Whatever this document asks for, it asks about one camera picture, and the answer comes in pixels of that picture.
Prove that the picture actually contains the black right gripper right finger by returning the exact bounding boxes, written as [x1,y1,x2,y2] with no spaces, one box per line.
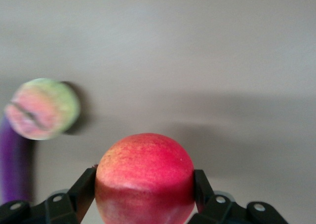
[188,169,290,224]

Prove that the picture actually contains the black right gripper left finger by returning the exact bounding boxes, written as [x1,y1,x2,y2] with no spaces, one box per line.
[0,168,97,224]

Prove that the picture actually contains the long purple eggplant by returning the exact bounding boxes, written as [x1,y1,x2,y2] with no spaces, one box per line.
[0,113,34,205]

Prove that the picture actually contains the red apple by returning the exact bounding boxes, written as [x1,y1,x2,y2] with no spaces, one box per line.
[94,132,197,224]

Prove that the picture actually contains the pink yellow peach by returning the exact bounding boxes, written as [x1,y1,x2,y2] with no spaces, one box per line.
[4,77,81,141]

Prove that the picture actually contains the brown table cover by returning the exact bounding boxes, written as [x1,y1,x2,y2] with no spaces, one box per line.
[0,0,316,224]

